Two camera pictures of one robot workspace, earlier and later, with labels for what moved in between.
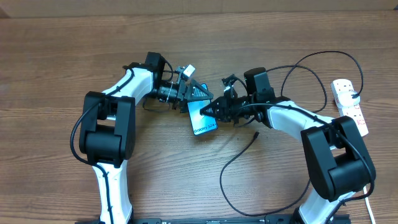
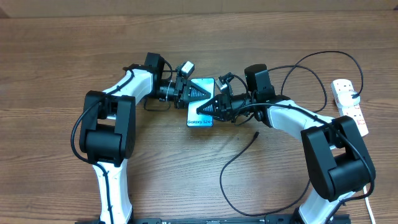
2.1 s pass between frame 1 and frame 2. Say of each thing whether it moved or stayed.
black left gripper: stayed
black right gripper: stayed
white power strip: stayed
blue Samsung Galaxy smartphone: moved
